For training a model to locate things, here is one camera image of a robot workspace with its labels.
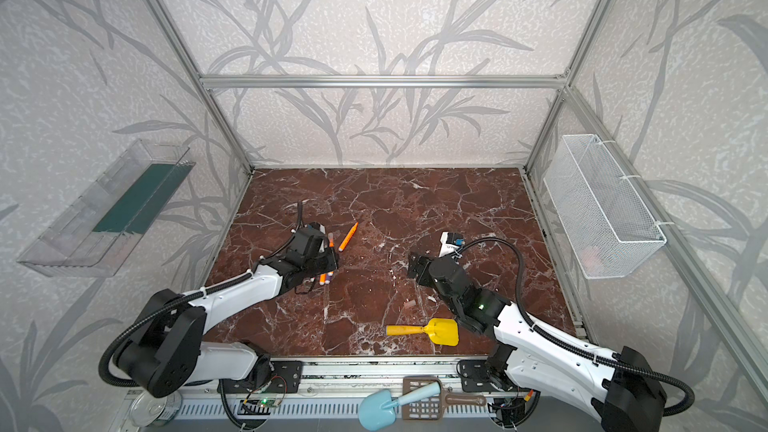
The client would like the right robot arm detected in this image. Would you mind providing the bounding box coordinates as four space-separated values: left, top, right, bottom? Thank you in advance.
407 252 695 431

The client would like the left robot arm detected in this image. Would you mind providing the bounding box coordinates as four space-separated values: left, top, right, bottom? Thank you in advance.
98 222 339 398

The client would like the yellow toy shovel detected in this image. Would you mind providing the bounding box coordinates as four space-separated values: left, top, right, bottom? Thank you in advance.
385 318 459 347

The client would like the brown toy rake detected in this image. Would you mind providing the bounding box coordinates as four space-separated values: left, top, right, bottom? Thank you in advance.
401 376 487 421

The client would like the light blue toy shovel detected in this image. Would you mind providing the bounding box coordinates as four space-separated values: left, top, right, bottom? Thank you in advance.
357 382 441 431

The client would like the small circuit board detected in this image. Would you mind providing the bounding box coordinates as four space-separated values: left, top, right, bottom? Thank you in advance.
237 398 280 417

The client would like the metal tin can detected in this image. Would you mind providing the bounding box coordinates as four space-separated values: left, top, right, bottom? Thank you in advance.
128 392 183 428

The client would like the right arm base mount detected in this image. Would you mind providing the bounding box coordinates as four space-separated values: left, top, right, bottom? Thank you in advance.
457 359 517 393

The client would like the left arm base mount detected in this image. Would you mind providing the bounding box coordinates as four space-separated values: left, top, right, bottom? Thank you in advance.
242 360 304 394

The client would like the aluminium front rail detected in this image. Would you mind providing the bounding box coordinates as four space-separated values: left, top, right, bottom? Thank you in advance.
113 355 631 422

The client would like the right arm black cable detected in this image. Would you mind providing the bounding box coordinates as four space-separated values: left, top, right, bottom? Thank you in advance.
455 236 697 418

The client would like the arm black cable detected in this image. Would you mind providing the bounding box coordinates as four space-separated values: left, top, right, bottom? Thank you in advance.
455 236 697 418
98 201 305 388

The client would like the white wire basket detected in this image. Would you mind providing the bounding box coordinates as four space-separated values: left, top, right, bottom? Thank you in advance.
544 134 667 280

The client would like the clear plastic wall shelf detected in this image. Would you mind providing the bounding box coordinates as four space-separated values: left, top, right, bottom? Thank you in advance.
17 139 195 278

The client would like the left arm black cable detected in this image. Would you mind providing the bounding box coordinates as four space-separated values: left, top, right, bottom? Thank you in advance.
98 201 305 388

